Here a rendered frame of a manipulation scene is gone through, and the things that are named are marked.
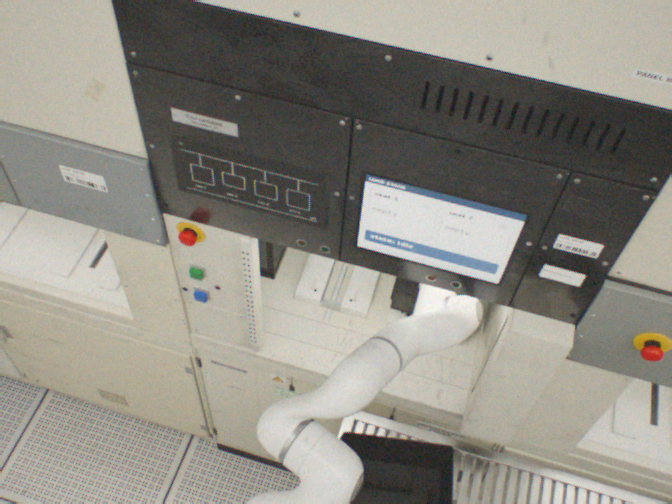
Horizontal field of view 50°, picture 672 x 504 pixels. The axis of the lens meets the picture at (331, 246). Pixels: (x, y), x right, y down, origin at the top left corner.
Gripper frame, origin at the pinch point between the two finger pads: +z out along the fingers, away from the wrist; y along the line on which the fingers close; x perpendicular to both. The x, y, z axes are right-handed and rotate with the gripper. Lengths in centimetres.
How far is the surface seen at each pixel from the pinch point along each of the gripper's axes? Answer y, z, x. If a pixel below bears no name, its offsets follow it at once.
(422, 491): 10, -49, -44
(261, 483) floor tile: -40, -37, -121
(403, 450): 2, -44, -35
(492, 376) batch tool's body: 15.8, -35.1, -1.0
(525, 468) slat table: 35, -34, -45
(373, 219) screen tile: -15.9, -30.3, 35.1
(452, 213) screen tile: -2, -30, 42
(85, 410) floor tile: -113, -31, -122
